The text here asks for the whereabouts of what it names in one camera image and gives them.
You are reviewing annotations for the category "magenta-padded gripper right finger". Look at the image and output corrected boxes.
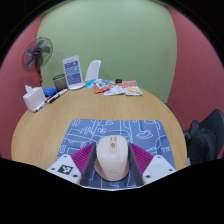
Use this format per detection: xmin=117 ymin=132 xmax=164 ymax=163
xmin=128 ymin=143 xmax=177 ymax=186

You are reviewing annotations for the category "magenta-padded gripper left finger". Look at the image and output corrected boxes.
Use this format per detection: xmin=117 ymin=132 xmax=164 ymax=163
xmin=46 ymin=142 xmax=98 ymax=186

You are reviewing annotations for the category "cream computer mouse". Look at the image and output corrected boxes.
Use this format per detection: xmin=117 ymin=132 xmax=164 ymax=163
xmin=94 ymin=135 xmax=130 ymax=183

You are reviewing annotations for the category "blue patterned mouse pad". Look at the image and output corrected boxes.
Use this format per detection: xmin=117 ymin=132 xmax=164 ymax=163
xmin=56 ymin=118 xmax=177 ymax=188

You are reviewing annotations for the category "black office chair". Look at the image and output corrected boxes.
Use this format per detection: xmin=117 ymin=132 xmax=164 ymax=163
xmin=182 ymin=108 xmax=224 ymax=166

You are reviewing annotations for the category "black-capped white marker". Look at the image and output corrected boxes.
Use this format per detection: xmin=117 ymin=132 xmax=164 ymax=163
xmin=37 ymin=96 xmax=52 ymax=112
xmin=45 ymin=88 xmax=66 ymax=102

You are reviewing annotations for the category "white tissue box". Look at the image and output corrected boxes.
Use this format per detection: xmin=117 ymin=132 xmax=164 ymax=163
xmin=22 ymin=84 xmax=46 ymax=113

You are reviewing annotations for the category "blue whiteboard eraser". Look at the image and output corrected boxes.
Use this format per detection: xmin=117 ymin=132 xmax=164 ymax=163
xmin=43 ymin=87 xmax=58 ymax=98

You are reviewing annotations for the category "white and orange snack packet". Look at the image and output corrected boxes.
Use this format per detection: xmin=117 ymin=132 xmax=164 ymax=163
xmin=121 ymin=79 xmax=144 ymax=97

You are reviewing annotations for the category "dark mesh pen cup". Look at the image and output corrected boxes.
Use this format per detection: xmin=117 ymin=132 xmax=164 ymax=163
xmin=52 ymin=73 xmax=68 ymax=92

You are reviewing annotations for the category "light blue packet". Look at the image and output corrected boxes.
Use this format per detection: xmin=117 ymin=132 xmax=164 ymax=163
xmin=84 ymin=78 xmax=101 ymax=89

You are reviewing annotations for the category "white and blue sign stand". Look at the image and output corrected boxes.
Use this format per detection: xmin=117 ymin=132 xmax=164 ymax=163
xmin=62 ymin=54 xmax=86 ymax=91

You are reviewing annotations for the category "white chair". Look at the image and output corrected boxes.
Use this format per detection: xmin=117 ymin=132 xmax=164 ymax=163
xmin=84 ymin=59 xmax=102 ymax=83

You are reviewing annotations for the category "black standing fan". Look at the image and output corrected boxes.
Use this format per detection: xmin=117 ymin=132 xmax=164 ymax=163
xmin=21 ymin=36 xmax=54 ymax=88

